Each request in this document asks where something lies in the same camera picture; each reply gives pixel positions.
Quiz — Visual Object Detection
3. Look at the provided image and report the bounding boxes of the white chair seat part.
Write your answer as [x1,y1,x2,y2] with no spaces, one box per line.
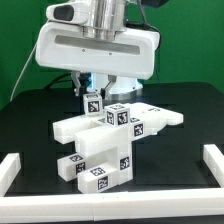
[106,143,133,188]

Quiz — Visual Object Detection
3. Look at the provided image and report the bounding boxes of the white U-shaped fence frame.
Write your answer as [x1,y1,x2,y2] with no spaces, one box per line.
[0,144,224,223]

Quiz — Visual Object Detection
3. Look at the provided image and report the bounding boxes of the white cable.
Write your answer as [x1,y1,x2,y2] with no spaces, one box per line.
[9,39,40,102]

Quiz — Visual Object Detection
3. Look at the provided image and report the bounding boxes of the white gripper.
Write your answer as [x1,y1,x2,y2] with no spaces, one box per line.
[36,2,160,99]

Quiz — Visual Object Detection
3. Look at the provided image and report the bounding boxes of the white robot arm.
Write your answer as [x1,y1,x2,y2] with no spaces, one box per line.
[36,0,169,100]

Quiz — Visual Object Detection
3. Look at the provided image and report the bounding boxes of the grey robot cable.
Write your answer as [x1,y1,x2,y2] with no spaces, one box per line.
[126,0,163,51]

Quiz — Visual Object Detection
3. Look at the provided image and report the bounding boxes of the white chair back part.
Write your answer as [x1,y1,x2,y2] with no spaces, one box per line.
[53,102,184,157]

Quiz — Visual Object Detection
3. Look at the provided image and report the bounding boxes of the black cables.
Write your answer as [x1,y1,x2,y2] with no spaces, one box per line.
[45,71,92,90]

